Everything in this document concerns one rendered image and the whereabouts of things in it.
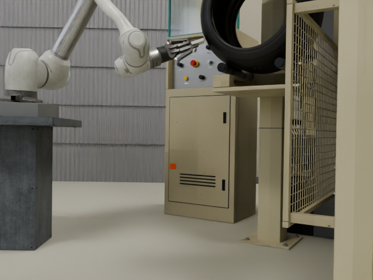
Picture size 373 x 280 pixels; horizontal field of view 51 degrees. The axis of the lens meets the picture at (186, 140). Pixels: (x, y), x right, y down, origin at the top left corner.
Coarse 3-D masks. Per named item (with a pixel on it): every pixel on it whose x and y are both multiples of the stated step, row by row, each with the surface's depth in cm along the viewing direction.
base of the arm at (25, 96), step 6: (6, 90) 198; (6, 96) 197; (12, 96) 195; (18, 96) 195; (24, 96) 198; (30, 96) 200; (36, 96) 204; (24, 102) 196; (30, 102) 196; (36, 102) 202; (42, 102) 212
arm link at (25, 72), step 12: (24, 48) 199; (12, 60) 196; (24, 60) 196; (36, 60) 201; (12, 72) 195; (24, 72) 196; (36, 72) 202; (12, 84) 196; (24, 84) 197; (36, 84) 203
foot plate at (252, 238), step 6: (252, 234) 226; (288, 234) 227; (240, 240) 214; (246, 240) 214; (252, 240) 214; (258, 240) 214; (264, 240) 215; (288, 240) 215; (294, 240) 216; (270, 246) 206; (276, 246) 204; (282, 246) 203; (288, 246) 203
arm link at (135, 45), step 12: (96, 0) 184; (108, 0) 182; (108, 12) 175; (120, 12) 172; (120, 24) 167; (120, 36) 165; (132, 36) 159; (144, 36) 160; (132, 48) 160; (144, 48) 161; (132, 60) 166; (144, 60) 169
